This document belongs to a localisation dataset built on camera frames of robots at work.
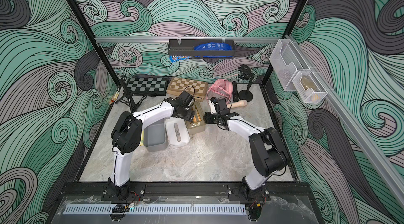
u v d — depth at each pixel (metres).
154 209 0.70
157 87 1.15
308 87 0.66
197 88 1.13
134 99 1.00
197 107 0.95
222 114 0.71
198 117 0.95
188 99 0.78
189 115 0.86
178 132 0.93
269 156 0.45
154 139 0.89
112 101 1.11
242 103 1.05
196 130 0.90
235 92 1.12
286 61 0.78
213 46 0.91
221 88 1.10
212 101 0.83
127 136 0.53
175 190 0.76
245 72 0.97
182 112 0.74
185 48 0.95
